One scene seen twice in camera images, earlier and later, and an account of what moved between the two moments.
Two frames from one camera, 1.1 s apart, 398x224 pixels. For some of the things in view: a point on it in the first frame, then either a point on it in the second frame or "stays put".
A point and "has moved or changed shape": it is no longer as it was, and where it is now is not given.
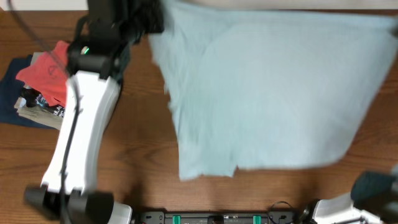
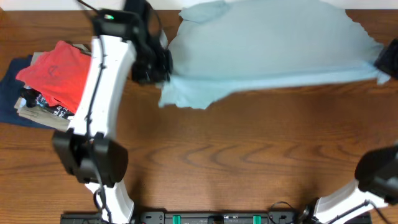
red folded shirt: (48, 74) stays put
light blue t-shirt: (270, 83) has moved or changed shape
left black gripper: (149, 17) → (162, 66)
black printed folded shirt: (33, 98) stays put
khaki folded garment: (37, 113) stays put
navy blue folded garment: (10, 93) stays put
